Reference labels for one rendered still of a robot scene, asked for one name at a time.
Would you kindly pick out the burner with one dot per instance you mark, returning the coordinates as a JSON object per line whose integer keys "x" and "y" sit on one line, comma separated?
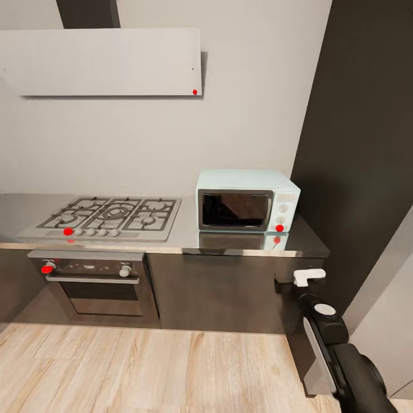
{"x": 108, "y": 218}

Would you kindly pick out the microwave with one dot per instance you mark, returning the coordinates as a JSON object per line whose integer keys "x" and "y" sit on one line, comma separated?
{"x": 245, "y": 200}

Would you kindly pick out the oven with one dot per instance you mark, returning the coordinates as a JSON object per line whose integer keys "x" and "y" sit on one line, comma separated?
{"x": 114, "y": 287}

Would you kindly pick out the fridge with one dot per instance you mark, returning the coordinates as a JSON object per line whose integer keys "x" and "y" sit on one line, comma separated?
{"x": 354, "y": 166}

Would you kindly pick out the range hood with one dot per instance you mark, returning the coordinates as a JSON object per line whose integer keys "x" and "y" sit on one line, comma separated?
{"x": 93, "y": 55}

